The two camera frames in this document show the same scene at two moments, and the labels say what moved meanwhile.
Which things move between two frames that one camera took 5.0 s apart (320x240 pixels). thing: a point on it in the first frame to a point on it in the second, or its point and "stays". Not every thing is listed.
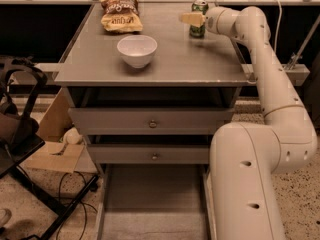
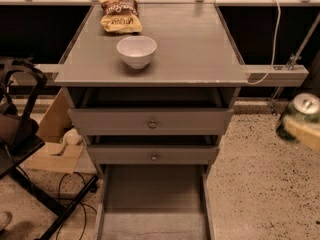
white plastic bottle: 72,136 stays
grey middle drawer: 150,153 stays
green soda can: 202,6 to 304,106
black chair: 22,82 stays
